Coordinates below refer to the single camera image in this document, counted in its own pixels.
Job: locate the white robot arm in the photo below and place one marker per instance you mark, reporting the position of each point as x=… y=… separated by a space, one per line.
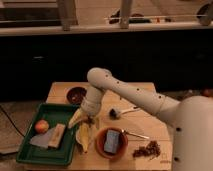
x=191 y=118

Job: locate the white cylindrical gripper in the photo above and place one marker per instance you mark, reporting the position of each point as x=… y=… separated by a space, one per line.
x=92 y=101

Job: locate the wooden block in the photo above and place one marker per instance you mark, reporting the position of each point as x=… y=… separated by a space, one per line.
x=57 y=136

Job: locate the dark brown bowl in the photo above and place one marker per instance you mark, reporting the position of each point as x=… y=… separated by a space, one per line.
x=75 y=95

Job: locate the grey cloth piece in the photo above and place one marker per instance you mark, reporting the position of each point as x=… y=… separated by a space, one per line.
x=42 y=140

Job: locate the red apple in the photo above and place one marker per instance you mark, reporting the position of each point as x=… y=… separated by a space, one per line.
x=41 y=126

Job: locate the green plastic tray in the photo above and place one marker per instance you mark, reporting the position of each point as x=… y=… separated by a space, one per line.
x=34 y=148

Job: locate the yellow banana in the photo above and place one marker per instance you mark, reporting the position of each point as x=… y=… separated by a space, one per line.
x=85 y=124

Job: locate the bunch of dark grapes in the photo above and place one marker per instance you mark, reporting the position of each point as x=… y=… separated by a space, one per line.
x=151 y=149

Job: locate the blue sponge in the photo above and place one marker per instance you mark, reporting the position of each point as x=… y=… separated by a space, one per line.
x=112 y=140

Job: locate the white handled brush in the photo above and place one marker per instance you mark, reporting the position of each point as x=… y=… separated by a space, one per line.
x=116 y=113

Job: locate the metal spoon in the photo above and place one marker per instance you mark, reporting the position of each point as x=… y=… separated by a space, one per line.
x=134 y=134

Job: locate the terracotta bowl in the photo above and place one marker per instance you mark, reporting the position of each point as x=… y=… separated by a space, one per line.
x=122 y=145

